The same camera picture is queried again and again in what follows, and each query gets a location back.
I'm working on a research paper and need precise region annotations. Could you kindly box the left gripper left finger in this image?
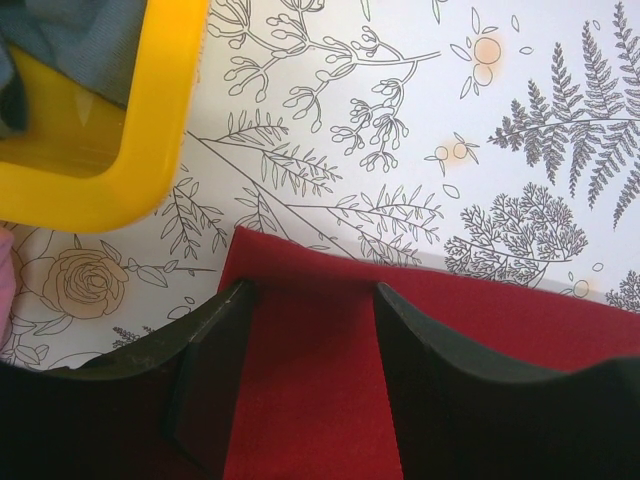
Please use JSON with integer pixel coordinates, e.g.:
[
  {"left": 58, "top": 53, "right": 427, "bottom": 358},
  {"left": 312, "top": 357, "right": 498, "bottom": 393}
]
[{"left": 1, "top": 281, "right": 256, "bottom": 479}]

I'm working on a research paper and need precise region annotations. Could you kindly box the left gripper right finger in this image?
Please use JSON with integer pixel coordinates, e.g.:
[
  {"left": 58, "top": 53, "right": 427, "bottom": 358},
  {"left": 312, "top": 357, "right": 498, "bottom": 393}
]
[{"left": 374, "top": 284, "right": 639, "bottom": 479}]

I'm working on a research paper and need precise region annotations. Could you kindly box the red t shirt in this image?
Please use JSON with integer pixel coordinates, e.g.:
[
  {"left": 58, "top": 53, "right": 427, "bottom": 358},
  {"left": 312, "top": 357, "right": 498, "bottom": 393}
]
[{"left": 221, "top": 227, "right": 639, "bottom": 479}]

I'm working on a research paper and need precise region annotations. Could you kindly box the folded pink t shirt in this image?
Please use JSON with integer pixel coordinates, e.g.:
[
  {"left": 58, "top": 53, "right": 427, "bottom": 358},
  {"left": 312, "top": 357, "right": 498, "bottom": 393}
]
[{"left": 0, "top": 228, "right": 16, "bottom": 341}]

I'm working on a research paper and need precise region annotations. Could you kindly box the yellow plastic bin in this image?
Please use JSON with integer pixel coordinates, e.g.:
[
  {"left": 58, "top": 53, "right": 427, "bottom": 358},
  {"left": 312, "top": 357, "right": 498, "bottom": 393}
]
[{"left": 1, "top": 1, "right": 209, "bottom": 233}]

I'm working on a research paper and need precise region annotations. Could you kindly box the floral table mat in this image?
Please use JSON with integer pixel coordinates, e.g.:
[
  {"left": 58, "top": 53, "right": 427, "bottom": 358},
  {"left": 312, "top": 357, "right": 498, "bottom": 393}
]
[{"left": 1, "top": 1, "right": 639, "bottom": 370}]

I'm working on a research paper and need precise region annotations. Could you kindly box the grey-blue t shirt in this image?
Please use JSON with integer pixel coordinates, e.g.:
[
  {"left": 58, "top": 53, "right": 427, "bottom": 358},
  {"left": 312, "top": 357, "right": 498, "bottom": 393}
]
[{"left": 1, "top": 0, "right": 147, "bottom": 139}]

